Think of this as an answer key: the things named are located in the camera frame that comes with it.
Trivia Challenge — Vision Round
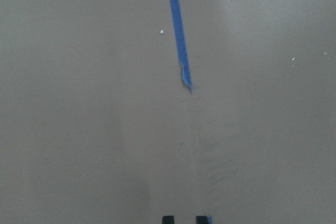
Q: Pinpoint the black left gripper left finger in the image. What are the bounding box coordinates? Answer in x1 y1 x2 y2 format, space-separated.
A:
162 216 174 224

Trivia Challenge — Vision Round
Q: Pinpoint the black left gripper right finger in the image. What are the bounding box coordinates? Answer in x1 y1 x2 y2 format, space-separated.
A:
195 216 208 224

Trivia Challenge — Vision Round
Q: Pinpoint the brown paper table cover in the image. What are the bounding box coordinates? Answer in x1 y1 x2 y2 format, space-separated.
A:
1 0 335 223

